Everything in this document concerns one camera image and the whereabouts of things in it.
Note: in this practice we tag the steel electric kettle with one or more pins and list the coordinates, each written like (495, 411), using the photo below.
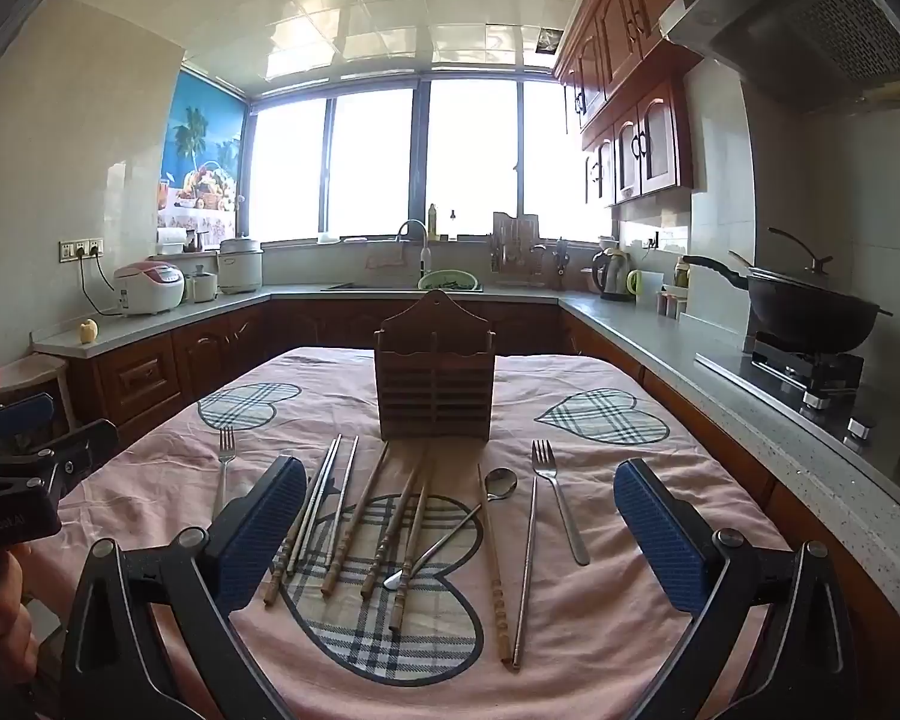
(611, 274)

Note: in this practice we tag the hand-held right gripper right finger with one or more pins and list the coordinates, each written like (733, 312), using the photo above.
(660, 532)

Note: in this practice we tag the white electric cooker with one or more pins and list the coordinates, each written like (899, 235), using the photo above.
(240, 266)

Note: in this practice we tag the tropical fruit window poster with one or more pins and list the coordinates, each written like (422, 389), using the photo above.
(202, 157)

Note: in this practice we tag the metal chopstick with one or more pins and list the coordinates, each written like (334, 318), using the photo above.
(321, 495)
(341, 484)
(527, 570)

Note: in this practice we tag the beige round stool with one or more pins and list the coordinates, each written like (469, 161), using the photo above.
(30, 379)

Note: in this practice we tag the ceiling vent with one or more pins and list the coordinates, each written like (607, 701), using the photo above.
(549, 39)

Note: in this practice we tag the grey kitchen countertop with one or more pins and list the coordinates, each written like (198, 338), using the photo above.
(675, 345)

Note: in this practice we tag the wooden utensil holder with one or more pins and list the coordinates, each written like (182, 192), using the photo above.
(431, 382)

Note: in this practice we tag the person's left hand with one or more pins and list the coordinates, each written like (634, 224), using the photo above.
(4, 607)

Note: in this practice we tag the steel range hood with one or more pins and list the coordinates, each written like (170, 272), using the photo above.
(802, 15)

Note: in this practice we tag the large kitchen window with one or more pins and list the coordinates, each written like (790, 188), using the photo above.
(375, 165)

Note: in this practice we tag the steel spoon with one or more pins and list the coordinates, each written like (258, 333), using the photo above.
(501, 484)

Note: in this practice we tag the yellow bottle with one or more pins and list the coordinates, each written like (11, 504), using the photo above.
(433, 225)

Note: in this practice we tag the sauce bottles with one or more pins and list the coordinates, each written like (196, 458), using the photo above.
(681, 274)

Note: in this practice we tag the large steel fork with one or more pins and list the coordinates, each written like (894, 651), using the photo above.
(562, 502)

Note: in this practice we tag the steel kitchen faucet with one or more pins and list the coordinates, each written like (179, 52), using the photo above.
(424, 255)

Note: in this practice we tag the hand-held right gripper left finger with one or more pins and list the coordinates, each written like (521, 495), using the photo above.
(259, 532)

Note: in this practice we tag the small white pot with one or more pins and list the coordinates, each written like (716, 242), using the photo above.
(201, 285)

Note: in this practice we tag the yellowish apple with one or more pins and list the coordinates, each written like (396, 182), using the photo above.
(88, 331)

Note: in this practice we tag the pink and white rice cooker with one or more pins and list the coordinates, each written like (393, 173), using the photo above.
(148, 289)

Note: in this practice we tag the wooden upper cabinets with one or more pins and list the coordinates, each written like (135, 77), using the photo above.
(645, 90)

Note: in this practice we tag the dish drying rack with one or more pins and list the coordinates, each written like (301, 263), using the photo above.
(517, 247)

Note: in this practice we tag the green plastic basin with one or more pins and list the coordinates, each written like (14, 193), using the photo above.
(450, 281)

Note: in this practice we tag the black wok with lid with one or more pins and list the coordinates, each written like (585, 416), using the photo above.
(810, 315)

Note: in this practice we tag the white wall socket strip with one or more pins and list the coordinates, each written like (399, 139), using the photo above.
(81, 249)

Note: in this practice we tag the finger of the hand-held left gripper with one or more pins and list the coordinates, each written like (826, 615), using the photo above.
(19, 414)
(82, 450)

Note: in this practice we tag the pink plaid-heart tablecloth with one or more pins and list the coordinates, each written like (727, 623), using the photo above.
(592, 615)

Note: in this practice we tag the gas stove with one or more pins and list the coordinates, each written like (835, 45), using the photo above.
(817, 382)

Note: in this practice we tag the small steel fork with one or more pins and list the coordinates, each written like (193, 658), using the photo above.
(225, 465)

